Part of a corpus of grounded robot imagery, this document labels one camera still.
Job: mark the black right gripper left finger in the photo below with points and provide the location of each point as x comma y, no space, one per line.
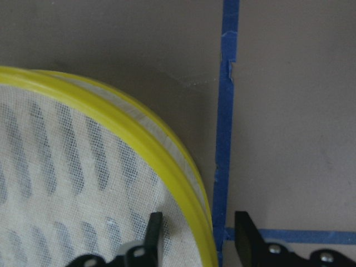
153,242

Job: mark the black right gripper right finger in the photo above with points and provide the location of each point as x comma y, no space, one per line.
249,244

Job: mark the yellow steamer basket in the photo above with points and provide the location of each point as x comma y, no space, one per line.
83,166

